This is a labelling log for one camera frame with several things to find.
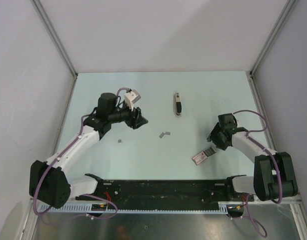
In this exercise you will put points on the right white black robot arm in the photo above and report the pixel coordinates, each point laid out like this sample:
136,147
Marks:
273,172

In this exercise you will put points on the aluminium frame post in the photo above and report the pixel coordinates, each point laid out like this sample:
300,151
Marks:
49,27
274,33

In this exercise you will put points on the left aluminium frame post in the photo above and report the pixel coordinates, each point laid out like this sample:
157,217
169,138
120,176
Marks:
49,27

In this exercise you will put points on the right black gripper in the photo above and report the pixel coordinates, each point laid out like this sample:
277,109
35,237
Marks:
222,145

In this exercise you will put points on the beige black handled stapler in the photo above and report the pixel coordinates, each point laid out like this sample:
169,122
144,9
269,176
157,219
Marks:
177,105

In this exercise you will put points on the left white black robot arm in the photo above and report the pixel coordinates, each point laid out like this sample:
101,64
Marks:
49,181

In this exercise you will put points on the right aluminium frame post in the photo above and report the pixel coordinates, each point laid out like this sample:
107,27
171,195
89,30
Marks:
274,33

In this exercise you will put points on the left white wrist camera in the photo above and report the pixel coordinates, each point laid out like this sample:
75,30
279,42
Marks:
131,97

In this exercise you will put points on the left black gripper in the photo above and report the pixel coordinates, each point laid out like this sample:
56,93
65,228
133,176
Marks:
140,121

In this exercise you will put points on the white slotted cable duct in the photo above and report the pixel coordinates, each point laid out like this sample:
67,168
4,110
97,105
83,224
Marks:
100,208

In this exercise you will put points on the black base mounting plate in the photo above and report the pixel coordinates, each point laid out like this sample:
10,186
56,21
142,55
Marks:
168,194

